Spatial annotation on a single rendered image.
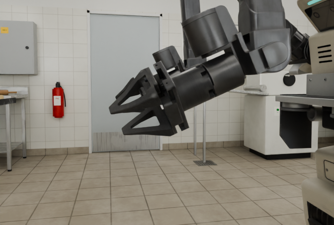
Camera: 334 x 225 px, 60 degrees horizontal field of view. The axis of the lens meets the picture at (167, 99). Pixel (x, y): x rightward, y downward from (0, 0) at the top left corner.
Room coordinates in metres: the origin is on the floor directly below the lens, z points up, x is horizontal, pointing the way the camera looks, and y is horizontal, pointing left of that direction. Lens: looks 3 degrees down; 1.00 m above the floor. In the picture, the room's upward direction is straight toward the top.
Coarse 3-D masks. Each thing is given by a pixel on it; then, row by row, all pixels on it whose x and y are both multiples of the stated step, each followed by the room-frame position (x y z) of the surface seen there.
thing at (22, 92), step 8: (0, 88) 3.92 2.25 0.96; (8, 88) 3.94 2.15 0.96; (16, 88) 3.96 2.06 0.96; (24, 88) 3.98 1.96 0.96; (8, 96) 3.29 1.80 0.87; (16, 96) 3.50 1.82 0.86; (24, 96) 3.83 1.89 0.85; (8, 104) 3.32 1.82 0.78; (24, 104) 3.93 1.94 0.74; (8, 112) 3.32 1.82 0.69; (24, 112) 3.93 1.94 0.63; (8, 120) 3.32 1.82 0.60; (24, 120) 3.93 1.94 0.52; (8, 128) 3.32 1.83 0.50; (24, 128) 3.93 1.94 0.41; (8, 136) 3.32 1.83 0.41; (24, 136) 3.93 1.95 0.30; (0, 144) 3.75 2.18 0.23; (8, 144) 3.32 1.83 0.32; (16, 144) 3.75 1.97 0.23; (24, 144) 3.92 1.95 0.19; (0, 152) 3.33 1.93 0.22; (8, 152) 3.32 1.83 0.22; (24, 152) 3.92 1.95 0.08; (8, 160) 3.32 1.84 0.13; (8, 168) 3.31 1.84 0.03
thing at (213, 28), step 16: (192, 16) 0.42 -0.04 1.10; (208, 16) 0.42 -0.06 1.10; (224, 16) 0.44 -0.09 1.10; (192, 32) 0.43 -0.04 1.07; (208, 32) 0.42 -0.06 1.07; (224, 32) 0.44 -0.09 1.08; (240, 32) 0.43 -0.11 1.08; (192, 48) 0.45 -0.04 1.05; (208, 48) 0.43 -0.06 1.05; (240, 48) 0.44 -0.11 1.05; (272, 48) 0.42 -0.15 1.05; (256, 64) 0.42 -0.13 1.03; (272, 64) 0.42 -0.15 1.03
